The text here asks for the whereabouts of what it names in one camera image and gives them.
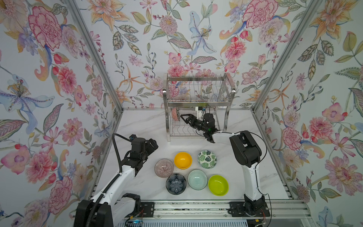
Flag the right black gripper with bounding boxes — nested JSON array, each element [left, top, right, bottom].
[[181, 115, 209, 134]]

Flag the pink striped bowl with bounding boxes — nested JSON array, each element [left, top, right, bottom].
[[154, 159, 174, 178]]

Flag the yellow bowl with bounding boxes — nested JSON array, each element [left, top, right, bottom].
[[174, 152, 192, 170]]

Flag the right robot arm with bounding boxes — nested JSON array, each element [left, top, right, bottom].
[[180, 113, 267, 217]]

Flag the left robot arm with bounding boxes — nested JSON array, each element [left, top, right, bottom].
[[73, 133, 158, 227]]

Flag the steel two-tier dish rack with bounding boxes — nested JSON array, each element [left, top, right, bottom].
[[162, 73, 237, 141]]

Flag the green leaf pattern bowl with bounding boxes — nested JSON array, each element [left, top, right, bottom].
[[197, 150, 217, 169]]

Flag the dark blue flower bowl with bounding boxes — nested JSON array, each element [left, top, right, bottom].
[[165, 174, 187, 195]]

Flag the pale celadon bowl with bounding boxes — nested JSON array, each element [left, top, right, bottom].
[[188, 169, 208, 191]]

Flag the lime green bowl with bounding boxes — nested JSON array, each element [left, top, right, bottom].
[[208, 175, 229, 196]]

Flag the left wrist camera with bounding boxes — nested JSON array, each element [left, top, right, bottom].
[[129, 134, 137, 141]]

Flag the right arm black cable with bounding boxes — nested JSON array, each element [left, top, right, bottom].
[[195, 106, 273, 227]]

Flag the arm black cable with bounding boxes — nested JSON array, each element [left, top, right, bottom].
[[85, 133, 134, 227], [195, 106, 273, 227]]

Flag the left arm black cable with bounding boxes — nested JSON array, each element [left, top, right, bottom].
[[85, 133, 134, 227]]

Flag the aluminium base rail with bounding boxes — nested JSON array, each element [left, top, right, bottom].
[[141, 199, 311, 220]]

